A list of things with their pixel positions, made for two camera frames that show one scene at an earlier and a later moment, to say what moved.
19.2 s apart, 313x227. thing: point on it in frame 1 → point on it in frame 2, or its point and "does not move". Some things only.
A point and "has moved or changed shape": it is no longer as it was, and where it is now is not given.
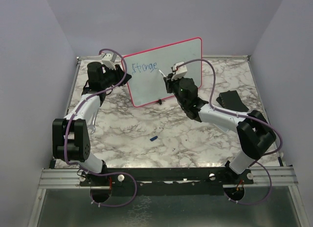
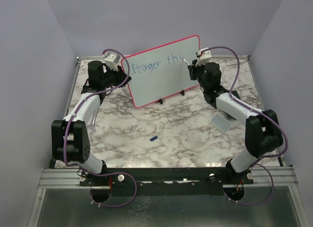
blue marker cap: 153,138 does not move
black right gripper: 169,82 → 193,68
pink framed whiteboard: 147,69 does not move
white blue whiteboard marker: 163,74 has moved or changed shape
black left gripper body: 112,77 does not move
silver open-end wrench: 92,126 does not move
